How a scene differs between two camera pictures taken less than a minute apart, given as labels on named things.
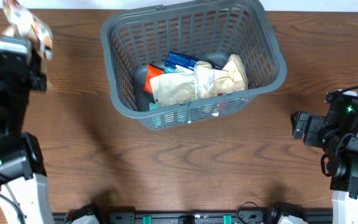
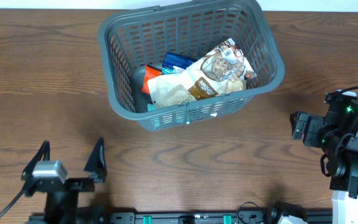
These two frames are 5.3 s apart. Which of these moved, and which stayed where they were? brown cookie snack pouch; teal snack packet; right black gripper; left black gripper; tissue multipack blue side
Moved: left black gripper; brown cookie snack pouch
Stayed: right black gripper; teal snack packet; tissue multipack blue side
